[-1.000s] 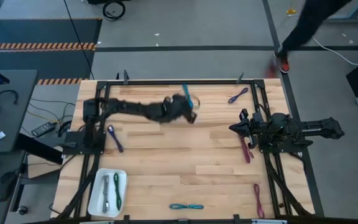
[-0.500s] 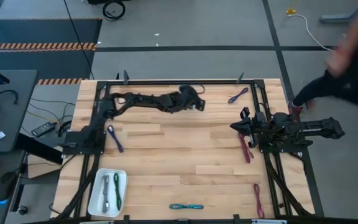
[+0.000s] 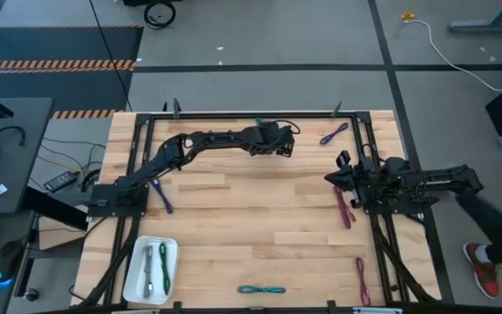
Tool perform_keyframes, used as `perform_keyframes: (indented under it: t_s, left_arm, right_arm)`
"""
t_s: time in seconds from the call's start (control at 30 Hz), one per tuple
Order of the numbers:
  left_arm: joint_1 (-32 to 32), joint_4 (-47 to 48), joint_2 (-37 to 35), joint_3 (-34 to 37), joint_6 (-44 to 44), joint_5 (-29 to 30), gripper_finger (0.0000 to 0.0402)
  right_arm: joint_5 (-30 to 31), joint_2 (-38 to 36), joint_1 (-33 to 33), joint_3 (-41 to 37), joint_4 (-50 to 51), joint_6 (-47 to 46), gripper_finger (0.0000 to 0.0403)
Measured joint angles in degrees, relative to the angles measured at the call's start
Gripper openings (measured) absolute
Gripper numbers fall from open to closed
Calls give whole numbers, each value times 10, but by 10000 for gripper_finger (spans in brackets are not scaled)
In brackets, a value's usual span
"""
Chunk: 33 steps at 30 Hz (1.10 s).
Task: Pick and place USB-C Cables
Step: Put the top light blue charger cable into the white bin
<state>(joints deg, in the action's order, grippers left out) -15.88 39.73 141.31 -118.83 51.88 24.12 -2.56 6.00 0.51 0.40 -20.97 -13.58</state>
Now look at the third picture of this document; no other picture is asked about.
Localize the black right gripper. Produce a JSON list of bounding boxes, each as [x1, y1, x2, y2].
[[323, 150, 381, 208]]

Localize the green braided USB-C cable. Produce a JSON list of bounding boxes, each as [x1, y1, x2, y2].
[[158, 242, 173, 297]]

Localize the grey braided USB-C cable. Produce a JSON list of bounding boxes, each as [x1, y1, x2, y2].
[[141, 243, 154, 300]]

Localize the person's leg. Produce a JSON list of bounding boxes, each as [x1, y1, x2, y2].
[[454, 194, 502, 265]]

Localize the person's red shoe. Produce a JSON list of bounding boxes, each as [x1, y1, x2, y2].
[[462, 242, 501, 300]]

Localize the white plastic bin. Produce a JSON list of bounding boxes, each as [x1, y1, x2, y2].
[[122, 235, 180, 305]]

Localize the grey metal table leg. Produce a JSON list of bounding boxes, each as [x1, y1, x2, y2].
[[446, 0, 502, 35]]

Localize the black power adapter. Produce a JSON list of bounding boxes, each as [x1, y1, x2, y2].
[[43, 170, 80, 193]]

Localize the black mat with hazard stripes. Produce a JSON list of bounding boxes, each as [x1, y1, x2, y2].
[[0, 24, 145, 119]]

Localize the grey side desk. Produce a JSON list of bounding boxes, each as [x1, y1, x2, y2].
[[0, 97, 54, 215]]

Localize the black computer mouse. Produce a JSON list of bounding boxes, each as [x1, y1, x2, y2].
[[0, 239, 26, 285]]

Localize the black metal table frame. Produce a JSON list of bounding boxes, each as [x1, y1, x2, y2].
[[71, 111, 452, 314]]

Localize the white floor cable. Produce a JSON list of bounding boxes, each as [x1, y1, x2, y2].
[[404, 18, 502, 92]]

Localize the coiled black floor cable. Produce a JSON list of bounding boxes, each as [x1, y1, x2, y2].
[[143, 0, 177, 31]]

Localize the long black floor cable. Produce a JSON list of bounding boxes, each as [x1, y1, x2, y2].
[[88, 0, 133, 113]]

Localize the tangled thin floor wires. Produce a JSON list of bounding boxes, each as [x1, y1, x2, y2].
[[28, 137, 107, 175]]

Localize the black cable on desk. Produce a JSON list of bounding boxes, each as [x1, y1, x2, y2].
[[0, 126, 28, 175]]

